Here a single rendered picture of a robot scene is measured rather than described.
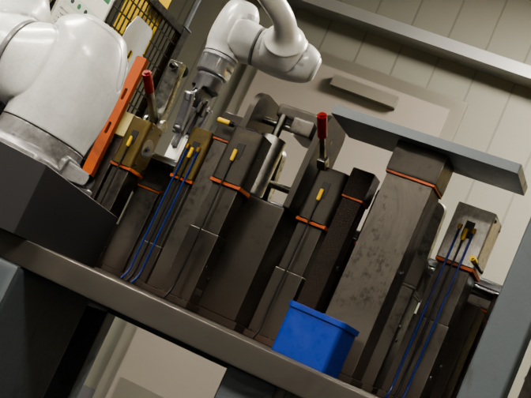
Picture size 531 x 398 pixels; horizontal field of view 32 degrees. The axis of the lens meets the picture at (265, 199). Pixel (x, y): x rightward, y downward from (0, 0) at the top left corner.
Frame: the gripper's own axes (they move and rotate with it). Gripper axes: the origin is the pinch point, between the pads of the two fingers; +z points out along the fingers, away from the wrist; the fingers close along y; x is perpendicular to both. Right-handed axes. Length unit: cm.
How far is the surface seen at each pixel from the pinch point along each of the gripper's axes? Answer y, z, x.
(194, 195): -24.6, 12.0, -23.7
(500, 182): -31, -10, -84
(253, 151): -32.9, 0.3, -36.1
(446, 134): 238, -94, 7
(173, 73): -16.9, -13.7, -0.6
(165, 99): -16.0, -7.4, -1.1
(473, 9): 239, -161, 20
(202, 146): -23.0, 1.2, -19.4
